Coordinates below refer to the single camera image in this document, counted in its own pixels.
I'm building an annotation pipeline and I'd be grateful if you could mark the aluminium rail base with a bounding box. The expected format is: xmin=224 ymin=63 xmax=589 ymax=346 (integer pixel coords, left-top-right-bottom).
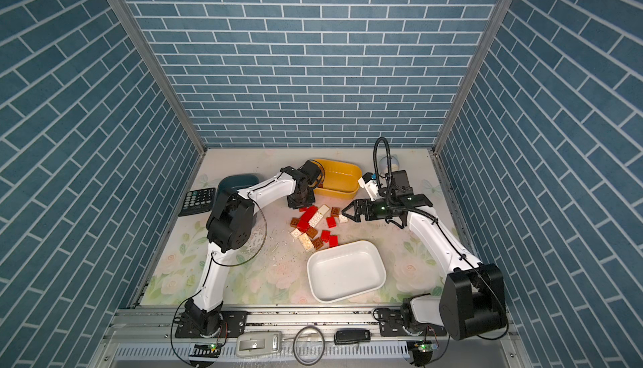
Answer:
xmin=89 ymin=305 xmax=532 ymax=367

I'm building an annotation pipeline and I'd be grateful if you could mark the white plastic bin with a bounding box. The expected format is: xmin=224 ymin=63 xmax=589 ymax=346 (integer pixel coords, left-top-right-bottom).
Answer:
xmin=306 ymin=240 xmax=387 ymax=304

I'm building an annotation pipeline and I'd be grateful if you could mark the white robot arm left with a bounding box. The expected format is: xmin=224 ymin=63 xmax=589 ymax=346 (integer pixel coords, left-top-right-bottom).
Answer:
xmin=184 ymin=160 xmax=357 ymax=321

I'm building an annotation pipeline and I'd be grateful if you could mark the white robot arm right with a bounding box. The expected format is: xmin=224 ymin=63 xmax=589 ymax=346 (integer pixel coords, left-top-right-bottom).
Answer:
xmin=342 ymin=195 xmax=509 ymax=341

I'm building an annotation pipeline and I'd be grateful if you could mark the red square lego brick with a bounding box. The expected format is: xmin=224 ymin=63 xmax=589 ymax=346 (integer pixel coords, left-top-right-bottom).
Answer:
xmin=326 ymin=217 xmax=337 ymax=228

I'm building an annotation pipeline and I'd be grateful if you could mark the yellow plastic bin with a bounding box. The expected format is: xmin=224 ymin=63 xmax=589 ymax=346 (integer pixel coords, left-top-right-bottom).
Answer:
xmin=312 ymin=159 xmax=363 ymax=200

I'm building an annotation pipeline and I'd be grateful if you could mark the grey plastic box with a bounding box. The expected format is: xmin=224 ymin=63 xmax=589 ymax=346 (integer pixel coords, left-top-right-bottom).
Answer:
xmin=235 ymin=331 xmax=283 ymax=358

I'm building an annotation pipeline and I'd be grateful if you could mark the dark teal plastic bin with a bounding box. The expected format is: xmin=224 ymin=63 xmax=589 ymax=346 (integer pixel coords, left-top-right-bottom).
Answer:
xmin=214 ymin=174 xmax=260 ymax=202

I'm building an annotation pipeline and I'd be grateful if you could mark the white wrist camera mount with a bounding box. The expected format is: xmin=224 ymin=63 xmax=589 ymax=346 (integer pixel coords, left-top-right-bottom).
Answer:
xmin=358 ymin=173 xmax=380 ymax=201

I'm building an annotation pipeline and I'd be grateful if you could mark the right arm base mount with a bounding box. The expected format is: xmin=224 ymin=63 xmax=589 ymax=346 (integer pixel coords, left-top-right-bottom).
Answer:
xmin=371 ymin=307 xmax=447 ymax=337

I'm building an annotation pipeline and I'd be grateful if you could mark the red lego brick lower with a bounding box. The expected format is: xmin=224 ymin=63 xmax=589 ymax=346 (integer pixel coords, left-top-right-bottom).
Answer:
xmin=321 ymin=230 xmax=331 ymax=243

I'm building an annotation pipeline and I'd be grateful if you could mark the black key fob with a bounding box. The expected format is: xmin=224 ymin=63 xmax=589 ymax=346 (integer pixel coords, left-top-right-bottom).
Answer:
xmin=333 ymin=328 xmax=371 ymax=346

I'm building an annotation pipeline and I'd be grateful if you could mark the black cable loop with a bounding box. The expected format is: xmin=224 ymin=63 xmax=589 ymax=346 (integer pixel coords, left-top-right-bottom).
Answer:
xmin=292 ymin=324 xmax=327 ymax=367

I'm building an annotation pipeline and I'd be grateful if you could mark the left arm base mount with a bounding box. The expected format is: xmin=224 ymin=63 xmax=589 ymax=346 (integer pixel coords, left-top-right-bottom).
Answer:
xmin=173 ymin=310 xmax=248 ymax=339

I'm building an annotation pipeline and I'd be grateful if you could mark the black calculator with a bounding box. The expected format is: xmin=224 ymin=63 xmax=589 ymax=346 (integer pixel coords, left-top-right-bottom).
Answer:
xmin=178 ymin=187 xmax=216 ymax=217

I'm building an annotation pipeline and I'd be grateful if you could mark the red lego brick lowest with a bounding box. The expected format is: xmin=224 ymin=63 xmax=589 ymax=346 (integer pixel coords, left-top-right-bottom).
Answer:
xmin=329 ymin=235 xmax=339 ymax=247

